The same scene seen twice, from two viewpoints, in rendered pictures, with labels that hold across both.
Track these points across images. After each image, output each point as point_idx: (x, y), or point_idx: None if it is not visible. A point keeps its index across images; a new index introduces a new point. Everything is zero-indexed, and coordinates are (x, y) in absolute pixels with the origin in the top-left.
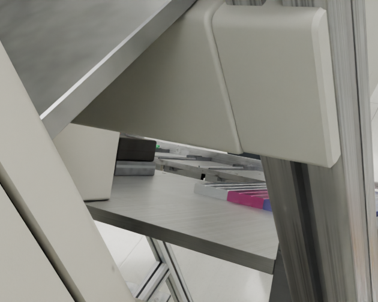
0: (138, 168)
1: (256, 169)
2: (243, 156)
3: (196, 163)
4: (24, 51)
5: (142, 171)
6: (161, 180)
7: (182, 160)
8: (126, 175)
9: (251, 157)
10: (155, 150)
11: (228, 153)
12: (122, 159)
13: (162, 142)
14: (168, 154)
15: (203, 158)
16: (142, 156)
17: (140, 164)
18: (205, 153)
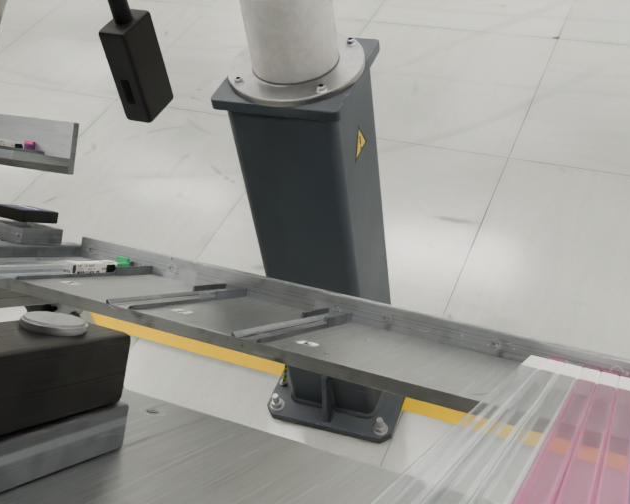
0: (65, 446)
1: (350, 319)
2: (292, 260)
3: (220, 314)
4: None
5: (81, 450)
6: (148, 493)
7: (187, 308)
8: (20, 488)
9: (308, 263)
10: (125, 367)
11: (262, 252)
12: None
13: (135, 250)
14: (150, 283)
15: (231, 292)
16: (81, 400)
17: (74, 429)
18: (234, 278)
